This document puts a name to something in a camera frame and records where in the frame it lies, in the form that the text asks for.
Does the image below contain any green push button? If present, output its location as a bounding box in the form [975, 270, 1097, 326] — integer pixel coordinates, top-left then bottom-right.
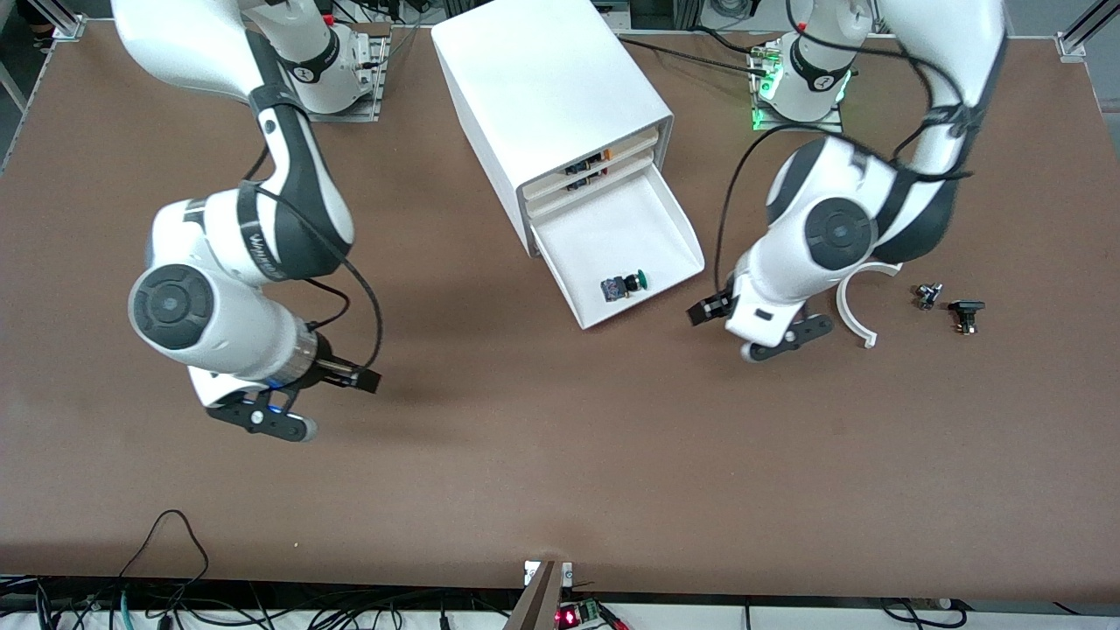
[600, 269, 650, 305]

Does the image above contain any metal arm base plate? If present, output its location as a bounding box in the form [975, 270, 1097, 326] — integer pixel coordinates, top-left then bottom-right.
[751, 39, 845, 134]
[289, 24, 388, 123]

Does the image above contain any aluminium camera post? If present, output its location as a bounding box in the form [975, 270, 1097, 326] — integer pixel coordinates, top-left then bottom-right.
[503, 560, 574, 630]

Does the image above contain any black looped floor cable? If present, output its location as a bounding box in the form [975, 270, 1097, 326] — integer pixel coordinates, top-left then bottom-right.
[118, 510, 211, 605]

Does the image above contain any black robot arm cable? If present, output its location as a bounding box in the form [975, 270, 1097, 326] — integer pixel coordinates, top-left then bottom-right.
[715, 122, 974, 303]
[302, 278, 352, 332]
[238, 131, 384, 373]

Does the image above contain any red lit circuit board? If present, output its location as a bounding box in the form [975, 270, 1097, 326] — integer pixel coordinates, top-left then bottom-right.
[556, 599, 606, 630]

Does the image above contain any white curved plastic arc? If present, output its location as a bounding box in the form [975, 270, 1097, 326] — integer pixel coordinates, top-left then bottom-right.
[836, 261, 905, 349]

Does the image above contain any black table cable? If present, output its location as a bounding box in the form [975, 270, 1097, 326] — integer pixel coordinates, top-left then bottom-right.
[617, 35, 775, 80]

